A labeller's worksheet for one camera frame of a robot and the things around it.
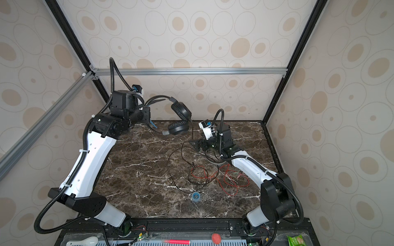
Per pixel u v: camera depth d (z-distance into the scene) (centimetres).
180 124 66
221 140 63
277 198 43
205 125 70
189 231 73
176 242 71
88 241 70
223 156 61
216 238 69
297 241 69
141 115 59
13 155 52
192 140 78
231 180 90
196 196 83
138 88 57
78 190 40
